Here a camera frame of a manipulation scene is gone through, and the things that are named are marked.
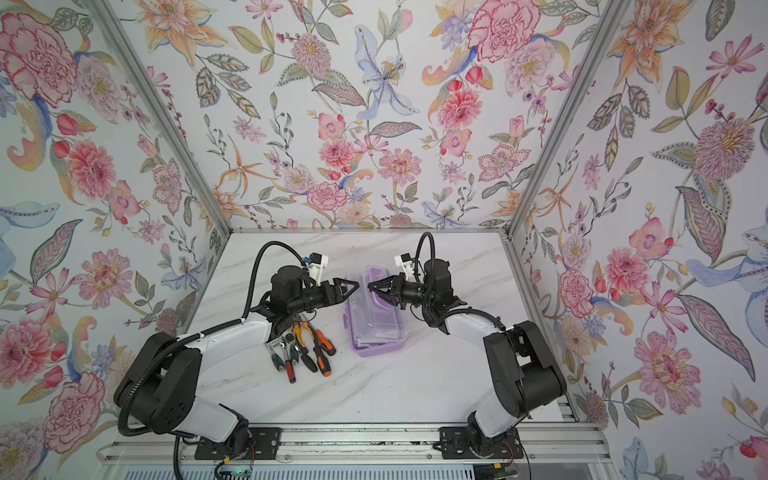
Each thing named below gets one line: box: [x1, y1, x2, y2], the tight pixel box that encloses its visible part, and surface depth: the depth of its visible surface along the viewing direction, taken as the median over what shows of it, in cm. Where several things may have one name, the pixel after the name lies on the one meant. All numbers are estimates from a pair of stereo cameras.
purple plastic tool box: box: [343, 266, 409, 358], surface depth 84 cm
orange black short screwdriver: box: [315, 329, 337, 356], surface depth 90 cm
